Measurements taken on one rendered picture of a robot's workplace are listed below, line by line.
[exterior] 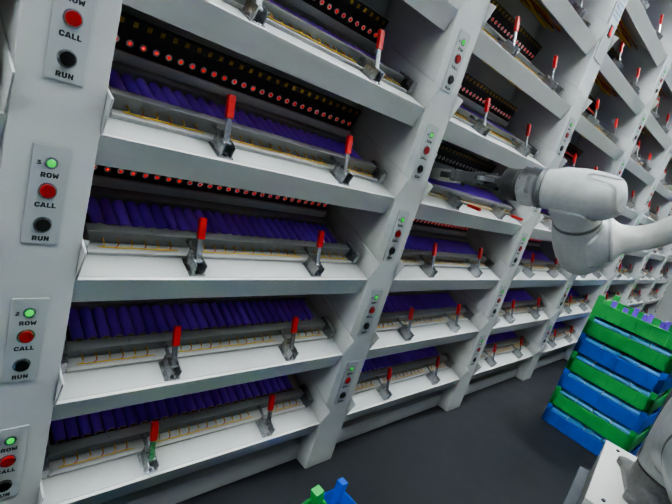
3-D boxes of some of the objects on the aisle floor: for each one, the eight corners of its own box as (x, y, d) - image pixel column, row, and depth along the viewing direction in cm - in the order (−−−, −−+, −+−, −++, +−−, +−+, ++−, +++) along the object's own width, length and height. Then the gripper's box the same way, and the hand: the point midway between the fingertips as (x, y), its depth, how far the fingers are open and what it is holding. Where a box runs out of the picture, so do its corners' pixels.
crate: (634, 457, 174) (644, 440, 173) (617, 470, 161) (627, 452, 159) (561, 410, 196) (568, 394, 194) (541, 418, 183) (548, 401, 181)
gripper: (537, 174, 109) (452, 165, 125) (511, 163, 98) (421, 154, 113) (530, 204, 111) (446, 191, 126) (503, 197, 99) (415, 183, 115)
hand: (445, 175), depth 118 cm, fingers open, 3 cm apart
